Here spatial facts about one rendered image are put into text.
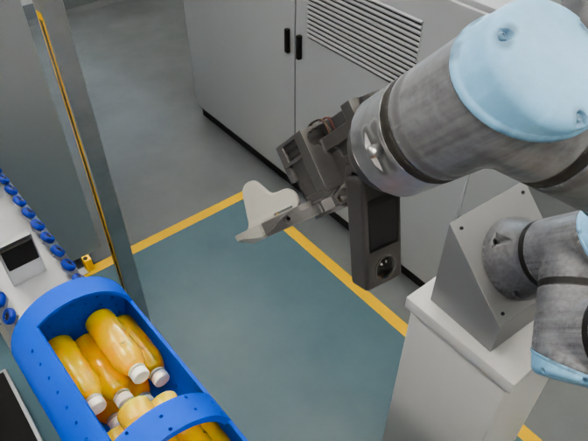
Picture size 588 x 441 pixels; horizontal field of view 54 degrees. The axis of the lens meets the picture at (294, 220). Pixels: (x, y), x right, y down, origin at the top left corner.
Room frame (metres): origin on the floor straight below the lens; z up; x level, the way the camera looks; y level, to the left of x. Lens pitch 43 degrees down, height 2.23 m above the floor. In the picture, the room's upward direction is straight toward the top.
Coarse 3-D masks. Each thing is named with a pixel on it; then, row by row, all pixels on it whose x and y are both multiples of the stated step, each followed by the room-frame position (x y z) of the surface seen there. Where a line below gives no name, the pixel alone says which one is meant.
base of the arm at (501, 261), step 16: (496, 224) 0.94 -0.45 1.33; (512, 224) 0.92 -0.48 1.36; (528, 224) 0.89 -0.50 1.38; (496, 240) 0.90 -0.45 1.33; (512, 240) 0.87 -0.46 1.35; (496, 256) 0.86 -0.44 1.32; (512, 256) 0.84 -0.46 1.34; (496, 272) 0.84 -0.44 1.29; (512, 272) 0.82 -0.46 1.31; (528, 272) 0.80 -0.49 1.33; (496, 288) 0.83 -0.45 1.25; (512, 288) 0.81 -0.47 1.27; (528, 288) 0.81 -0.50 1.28
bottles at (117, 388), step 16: (128, 320) 0.86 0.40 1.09; (80, 336) 0.81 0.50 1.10; (144, 336) 0.82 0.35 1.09; (96, 352) 0.76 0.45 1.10; (144, 352) 0.77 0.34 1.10; (96, 368) 0.72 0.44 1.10; (112, 368) 0.72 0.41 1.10; (160, 368) 0.74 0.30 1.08; (112, 384) 0.68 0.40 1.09; (128, 384) 0.70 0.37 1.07; (144, 384) 0.73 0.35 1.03; (160, 384) 0.71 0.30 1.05; (112, 400) 0.67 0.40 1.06; (128, 400) 0.66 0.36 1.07; (96, 416) 0.65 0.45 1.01; (112, 416) 0.65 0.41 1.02; (208, 432) 0.57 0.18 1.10; (224, 432) 0.58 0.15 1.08
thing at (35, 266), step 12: (12, 240) 1.14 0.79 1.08; (24, 240) 1.15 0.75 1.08; (0, 252) 1.10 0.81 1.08; (12, 252) 1.12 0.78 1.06; (24, 252) 1.13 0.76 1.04; (36, 252) 1.15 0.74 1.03; (12, 264) 1.11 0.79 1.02; (24, 264) 1.14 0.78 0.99; (36, 264) 1.16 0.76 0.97; (12, 276) 1.11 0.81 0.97; (24, 276) 1.13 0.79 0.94
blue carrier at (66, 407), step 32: (64, 288) 0.84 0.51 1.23; (96, 288) 0.86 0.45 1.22; (32, 320) 0.77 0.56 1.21; (64, 320) 0.83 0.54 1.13; (32, 352) 0.71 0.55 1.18; (160, 352) 0.79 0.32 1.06; (32, 384) 0.66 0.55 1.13; (64, 384) 0.62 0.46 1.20; (192, 384) 0.69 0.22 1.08; (64, 416) 0.57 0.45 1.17; (160, 416) 0.54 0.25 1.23; (192, 416) 0.54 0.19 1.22; (224, 416) 0.57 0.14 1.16
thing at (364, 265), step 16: (352, 176) 0.40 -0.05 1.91; (352, 192) 0.39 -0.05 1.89; (368, 192) 0.38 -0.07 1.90; (384, 192) 0.39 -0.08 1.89; (352, 208) 0.39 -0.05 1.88; (368, 208) 0.38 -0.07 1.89; (384, 208) 0.39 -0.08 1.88; (352, 224) 0.38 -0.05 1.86; (368, 224) 0.38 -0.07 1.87; (384, 224) 0.38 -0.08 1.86; (400, 224) 0.39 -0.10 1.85; (352, 240) 0.38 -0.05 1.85; (368, 240) 0.37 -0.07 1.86; (384, 240) 0.38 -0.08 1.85; (400, 240) 0.39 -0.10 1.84; (352, 256) 0.38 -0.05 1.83; (368, 256) 0.37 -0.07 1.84; (384, 256) 0.37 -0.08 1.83; (400, 256) 0.38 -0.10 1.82; (352, 272) 0.37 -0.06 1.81; (368, 272) 0.36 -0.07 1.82; (384, 272) 0.36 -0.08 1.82; (400, 272) 0.38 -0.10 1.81; (368, 288) 0.35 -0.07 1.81
